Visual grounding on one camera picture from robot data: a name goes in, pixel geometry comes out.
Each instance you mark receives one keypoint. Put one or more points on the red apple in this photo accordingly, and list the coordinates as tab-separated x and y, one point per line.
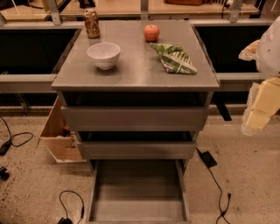
151	32

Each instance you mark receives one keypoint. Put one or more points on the black object floor left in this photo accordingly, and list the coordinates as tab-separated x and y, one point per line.
4	175

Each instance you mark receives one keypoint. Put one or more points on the wooden back table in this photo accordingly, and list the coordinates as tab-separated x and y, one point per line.
37	10

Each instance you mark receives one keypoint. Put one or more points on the metal rail frame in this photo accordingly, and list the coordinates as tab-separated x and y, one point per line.
31	56
223	41

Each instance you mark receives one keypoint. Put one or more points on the grey top drawer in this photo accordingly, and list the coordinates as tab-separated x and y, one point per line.
135	118

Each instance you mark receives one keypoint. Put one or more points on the white ceramic bowl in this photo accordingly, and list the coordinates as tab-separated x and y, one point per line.
104	55

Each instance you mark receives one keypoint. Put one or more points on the gold drink can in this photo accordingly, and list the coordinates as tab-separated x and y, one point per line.
92	23

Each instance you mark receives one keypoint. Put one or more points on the grey open bottom drawer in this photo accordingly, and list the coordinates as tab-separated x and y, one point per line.
138	192

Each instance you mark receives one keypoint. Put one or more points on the grey middle drawer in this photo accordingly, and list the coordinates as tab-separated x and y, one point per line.
136	150

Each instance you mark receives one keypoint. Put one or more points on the green jalapeno chip bag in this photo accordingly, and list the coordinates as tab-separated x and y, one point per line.
174	59

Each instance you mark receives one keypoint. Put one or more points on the metal rail frame left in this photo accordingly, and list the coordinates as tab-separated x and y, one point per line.
31	56

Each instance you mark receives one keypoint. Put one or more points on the grey drawer cabinet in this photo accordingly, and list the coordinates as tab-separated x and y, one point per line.
138	79

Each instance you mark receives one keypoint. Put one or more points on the metal rail frame right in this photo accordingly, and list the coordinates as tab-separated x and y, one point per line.
223	41

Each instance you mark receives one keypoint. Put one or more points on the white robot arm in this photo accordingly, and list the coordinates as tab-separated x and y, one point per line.
265	52

